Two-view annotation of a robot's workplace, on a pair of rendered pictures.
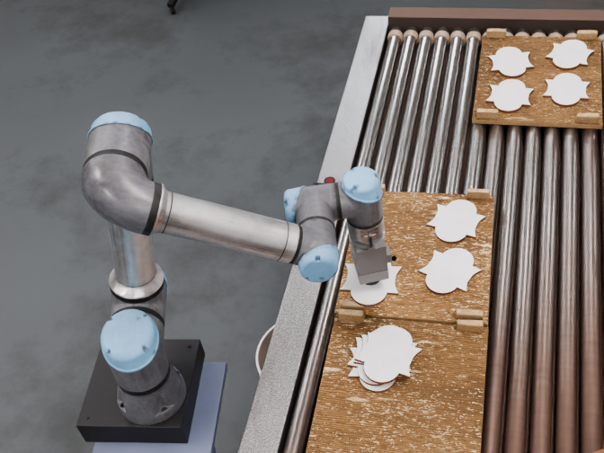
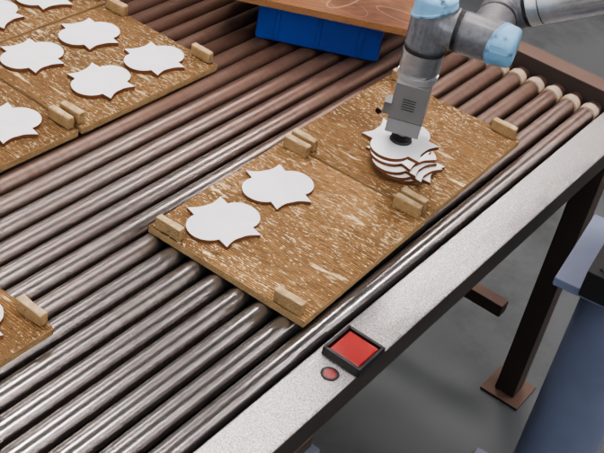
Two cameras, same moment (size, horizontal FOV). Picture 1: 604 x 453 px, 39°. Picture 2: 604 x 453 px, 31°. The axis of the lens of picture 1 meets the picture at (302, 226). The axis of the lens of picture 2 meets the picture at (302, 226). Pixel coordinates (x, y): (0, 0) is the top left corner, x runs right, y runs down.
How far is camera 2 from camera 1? 2.97 m
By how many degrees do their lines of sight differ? 96
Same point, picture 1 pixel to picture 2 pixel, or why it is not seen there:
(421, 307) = (333, 179)
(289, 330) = (479, 240)
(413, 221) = (270, 250)
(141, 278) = not seen: outside the picture
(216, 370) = (568, 274)
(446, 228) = (243, 218)
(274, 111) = not seen: outside the picture
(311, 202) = (496, 13)
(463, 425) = (366, 103)
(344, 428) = (467, 145)
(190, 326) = not seen: outside the picture
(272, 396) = (521, 202)
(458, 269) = (268, 182)
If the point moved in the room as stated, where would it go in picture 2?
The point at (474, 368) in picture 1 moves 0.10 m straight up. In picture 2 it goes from (324, 124) to (333, 84)
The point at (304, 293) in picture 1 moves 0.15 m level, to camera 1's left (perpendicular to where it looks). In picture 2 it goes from (446, 263) to (523, 288)
